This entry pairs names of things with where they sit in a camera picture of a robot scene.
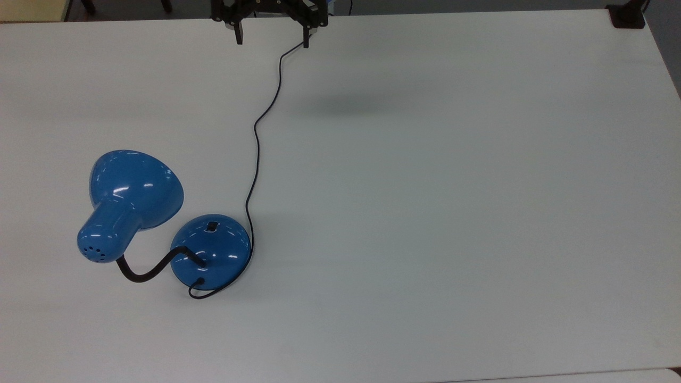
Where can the blue desk lamp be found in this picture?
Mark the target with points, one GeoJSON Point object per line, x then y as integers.
{"type": "Point", "coordinates": [133, 191]}

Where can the black table clamp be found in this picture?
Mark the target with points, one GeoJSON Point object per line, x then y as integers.
{"type": "Point", "coordinates": [626, 17]}

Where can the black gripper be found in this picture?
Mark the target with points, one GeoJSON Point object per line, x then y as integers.
{"type": "Point", "coordinates": [266, 6]}

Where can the yellow wooden board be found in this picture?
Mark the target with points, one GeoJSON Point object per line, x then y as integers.
{"type": "Point", "coordinates": [32, 9]}

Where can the dark chair leg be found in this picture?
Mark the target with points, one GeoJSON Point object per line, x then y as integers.
{"type": "Point", "coordinates": [166, 5]}
{"type": "Point", "coordinates": [88, 6]}

